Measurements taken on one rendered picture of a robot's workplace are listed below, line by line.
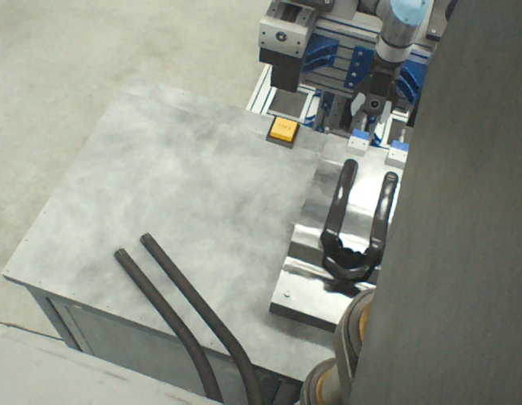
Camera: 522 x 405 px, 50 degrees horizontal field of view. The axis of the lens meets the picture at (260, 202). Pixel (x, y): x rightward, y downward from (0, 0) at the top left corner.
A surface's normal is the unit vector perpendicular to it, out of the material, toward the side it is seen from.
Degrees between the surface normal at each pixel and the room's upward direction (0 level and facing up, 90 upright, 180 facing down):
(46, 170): 0
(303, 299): 0
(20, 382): 0
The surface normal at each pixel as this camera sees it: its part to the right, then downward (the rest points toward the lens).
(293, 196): 0.08, -0.53
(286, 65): -0.30, 0.80
